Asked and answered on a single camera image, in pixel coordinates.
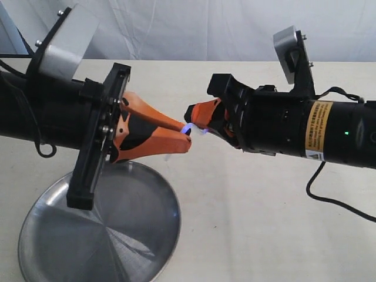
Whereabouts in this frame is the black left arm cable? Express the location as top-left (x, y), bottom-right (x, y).
top-left (0, 58), bottom-right (57, 159)

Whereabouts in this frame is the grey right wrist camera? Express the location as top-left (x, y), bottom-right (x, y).
top-left (273, 25), bottom-right (315, 98)

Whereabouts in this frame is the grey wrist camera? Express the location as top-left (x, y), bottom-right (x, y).
top-left (26, 4), bottom-right (99, 81)
top-left (273, 25), bottom-right (315, 98)

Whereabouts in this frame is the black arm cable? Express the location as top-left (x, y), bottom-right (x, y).
top-left (305, 86), bottom-right (376, 223)
top-left (0, 58), bottom-right (57, 159)

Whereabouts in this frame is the black frame with white panel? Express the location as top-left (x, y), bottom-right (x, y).
top-left (1, 4), bottom-right (32, 58)

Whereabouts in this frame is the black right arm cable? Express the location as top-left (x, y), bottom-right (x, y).
top-left (305, 86), bottom-right (376, 223)

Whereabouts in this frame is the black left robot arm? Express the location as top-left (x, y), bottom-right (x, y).
top-left (1, 63), bottom-right (192, 210)

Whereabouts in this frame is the round stainless steel plate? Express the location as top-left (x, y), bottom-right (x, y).
top-left (18, 162), bottom-right (181, 281)

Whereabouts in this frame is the white backdrop cloth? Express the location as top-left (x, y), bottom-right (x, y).
top-left (0, 0), bottom-right (376, 63)

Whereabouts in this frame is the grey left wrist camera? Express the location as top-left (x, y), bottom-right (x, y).
top-left (26, 4), bottom-right (99, 81)

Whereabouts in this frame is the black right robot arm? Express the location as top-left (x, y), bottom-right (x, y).
top-left (184, 73), bottom-right (375, 168)

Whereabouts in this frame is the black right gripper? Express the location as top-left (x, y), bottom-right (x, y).
top-left (184, 73), bottom-right (308, 157)

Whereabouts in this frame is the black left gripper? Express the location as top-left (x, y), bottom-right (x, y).
top-left (38, 62), bottom-right (193, 211)

